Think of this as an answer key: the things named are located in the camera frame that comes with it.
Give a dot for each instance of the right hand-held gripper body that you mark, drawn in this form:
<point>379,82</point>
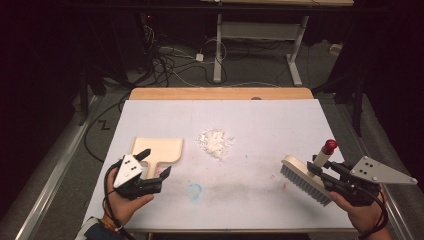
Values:
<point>380,173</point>

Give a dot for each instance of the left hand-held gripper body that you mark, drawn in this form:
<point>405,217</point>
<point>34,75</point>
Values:
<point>128,170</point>

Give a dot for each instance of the beige dustpan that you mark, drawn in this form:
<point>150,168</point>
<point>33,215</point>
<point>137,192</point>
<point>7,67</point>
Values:
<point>160,150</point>

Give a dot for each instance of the white brush with red knob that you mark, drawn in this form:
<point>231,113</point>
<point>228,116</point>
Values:
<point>296,165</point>

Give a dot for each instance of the person's left hand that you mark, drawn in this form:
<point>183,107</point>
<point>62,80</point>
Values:
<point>125,206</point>

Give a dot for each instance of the person's right hand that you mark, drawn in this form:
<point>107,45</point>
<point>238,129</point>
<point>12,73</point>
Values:
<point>365,216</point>

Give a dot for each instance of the pile of white paper scraps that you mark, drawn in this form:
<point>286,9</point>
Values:
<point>215,141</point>

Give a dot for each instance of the black metal stand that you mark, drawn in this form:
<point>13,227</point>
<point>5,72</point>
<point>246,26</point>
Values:
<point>83,100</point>
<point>358,106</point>

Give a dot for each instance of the white table mat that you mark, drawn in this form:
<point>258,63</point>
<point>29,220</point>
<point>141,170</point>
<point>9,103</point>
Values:
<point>253,133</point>

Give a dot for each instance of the wooden table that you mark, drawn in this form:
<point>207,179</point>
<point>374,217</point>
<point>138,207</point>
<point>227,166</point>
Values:
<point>216,93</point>

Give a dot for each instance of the white floor box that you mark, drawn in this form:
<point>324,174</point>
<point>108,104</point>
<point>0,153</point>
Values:
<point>335,49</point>

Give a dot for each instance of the white power adapter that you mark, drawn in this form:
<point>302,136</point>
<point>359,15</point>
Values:
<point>199,57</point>

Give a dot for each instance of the aluminium rail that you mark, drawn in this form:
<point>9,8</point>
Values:
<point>50,186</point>
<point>400,220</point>

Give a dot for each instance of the white table frame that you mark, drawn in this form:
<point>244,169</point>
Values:
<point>260,30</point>

